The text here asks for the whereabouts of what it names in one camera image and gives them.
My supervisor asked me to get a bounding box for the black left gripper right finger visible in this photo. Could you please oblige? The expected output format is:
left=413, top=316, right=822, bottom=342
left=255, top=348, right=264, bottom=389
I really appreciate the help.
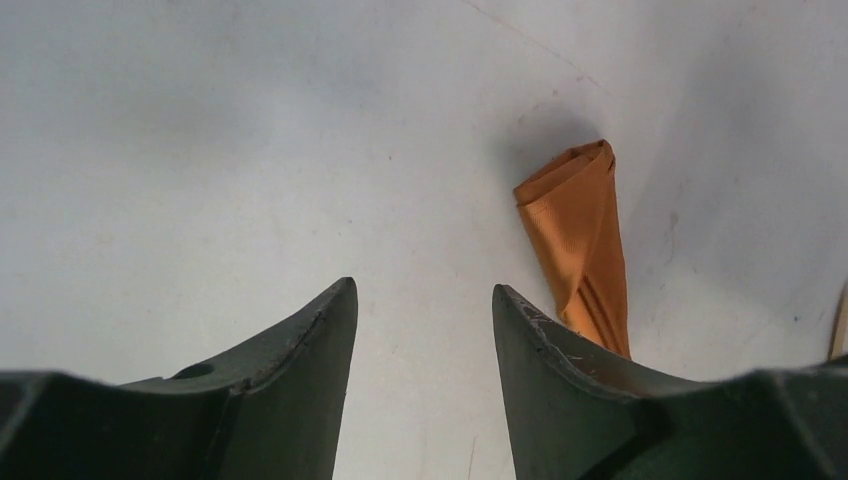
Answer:
left=492, top=285, right=847, bottom=479

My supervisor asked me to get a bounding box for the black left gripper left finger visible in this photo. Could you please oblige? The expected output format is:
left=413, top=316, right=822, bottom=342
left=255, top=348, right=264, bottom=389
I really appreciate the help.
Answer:
left=1, top=277, right=358, bottom=479

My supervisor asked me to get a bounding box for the orange cloth napkin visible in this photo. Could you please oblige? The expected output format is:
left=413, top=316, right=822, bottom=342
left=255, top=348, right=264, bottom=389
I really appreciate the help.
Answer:
left=513, top=140, right=631, bottom=358

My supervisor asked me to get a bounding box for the gold knife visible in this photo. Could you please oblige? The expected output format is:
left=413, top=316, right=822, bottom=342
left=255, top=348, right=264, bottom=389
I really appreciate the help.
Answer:
left=827, top=285, right=847, bottom=360

